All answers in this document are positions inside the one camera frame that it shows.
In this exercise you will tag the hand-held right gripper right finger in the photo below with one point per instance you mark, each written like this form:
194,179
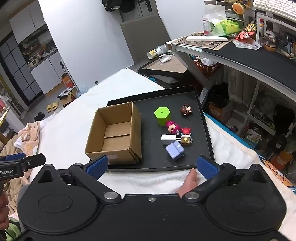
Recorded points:
207,168

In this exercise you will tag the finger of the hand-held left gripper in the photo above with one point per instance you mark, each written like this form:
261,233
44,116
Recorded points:
32,161

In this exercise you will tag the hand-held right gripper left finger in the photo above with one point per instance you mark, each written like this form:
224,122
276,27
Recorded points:
97,165

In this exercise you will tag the brown cardboard box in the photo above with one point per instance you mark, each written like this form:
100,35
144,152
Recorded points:
108,156

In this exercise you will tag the purple cube toy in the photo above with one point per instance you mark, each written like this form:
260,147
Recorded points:
174,150

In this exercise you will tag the red and blue figurine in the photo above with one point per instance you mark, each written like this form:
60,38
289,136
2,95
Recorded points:
186,131

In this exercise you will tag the black tray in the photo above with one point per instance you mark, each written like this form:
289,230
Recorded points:
150,157

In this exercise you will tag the brown round figurine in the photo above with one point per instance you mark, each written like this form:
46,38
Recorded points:
186,110

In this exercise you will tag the person's left hand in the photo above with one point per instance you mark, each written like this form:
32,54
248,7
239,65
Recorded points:
2,215

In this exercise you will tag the human thumb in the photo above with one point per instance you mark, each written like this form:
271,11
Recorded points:
189,180

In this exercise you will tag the beige fleece blanket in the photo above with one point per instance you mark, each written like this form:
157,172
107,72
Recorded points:
25,136

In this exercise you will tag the white rectangular charger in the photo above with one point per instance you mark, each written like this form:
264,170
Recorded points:
168,139

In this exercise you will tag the pink haired figurine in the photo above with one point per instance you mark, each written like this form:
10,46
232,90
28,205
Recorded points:
173,127

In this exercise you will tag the orange printed cardboard box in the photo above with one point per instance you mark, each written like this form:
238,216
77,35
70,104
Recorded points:
219,113

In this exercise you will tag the yellow slipper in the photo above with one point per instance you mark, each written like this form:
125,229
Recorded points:
56,105
49,107

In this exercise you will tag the green hexagonal container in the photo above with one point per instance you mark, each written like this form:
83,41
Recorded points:
162,115

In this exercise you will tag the open cardboard floor box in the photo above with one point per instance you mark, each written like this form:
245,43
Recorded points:
68,98

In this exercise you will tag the black grid sliding door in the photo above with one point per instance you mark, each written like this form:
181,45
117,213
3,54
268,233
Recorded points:
20,76

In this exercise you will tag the white base cabinet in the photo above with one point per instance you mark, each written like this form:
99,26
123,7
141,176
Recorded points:
48,74

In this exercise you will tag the red plastic basket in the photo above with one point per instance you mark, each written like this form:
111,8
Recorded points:
207,67

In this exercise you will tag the black framed brown board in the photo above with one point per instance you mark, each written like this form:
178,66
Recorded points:
166,67

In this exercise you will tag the white face mask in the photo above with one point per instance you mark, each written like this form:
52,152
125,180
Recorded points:
165,58

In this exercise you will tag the black desk mat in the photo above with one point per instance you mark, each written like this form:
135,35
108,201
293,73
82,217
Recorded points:
249,55

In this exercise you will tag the patterned table mat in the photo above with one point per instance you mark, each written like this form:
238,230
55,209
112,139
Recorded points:
203,44

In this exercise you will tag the yellow and white bottle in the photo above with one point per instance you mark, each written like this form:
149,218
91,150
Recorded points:
155,52

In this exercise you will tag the long white remote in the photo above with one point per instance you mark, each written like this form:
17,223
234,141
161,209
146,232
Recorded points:
205,38

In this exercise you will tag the white plastic packet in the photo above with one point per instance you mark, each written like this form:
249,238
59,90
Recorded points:
247,44

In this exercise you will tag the grey chair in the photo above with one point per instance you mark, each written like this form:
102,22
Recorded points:
143,39

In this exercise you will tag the red and yellow snack packet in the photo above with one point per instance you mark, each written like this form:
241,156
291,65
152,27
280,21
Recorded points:
246,32

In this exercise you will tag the white pill bottle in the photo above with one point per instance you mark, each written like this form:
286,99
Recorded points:
206,26

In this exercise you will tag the green plastic bag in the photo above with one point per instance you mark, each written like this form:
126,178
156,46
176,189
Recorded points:
225,27

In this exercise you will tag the panda figurine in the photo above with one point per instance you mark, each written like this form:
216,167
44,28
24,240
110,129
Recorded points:
269,37

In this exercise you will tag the grey drawer organizer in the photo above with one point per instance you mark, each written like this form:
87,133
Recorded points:
235,16

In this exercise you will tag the white tissue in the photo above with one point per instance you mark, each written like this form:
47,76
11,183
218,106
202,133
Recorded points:
215,14

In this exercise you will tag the black hanging bag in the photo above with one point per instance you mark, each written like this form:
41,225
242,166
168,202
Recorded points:
120,5

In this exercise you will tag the orange slice ornament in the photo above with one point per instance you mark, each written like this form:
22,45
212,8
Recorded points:
238,8

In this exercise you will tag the white keyboard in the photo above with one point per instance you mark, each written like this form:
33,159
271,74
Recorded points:
272,8

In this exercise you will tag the white wall cabinet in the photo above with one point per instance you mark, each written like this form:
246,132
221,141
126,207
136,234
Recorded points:
27,23

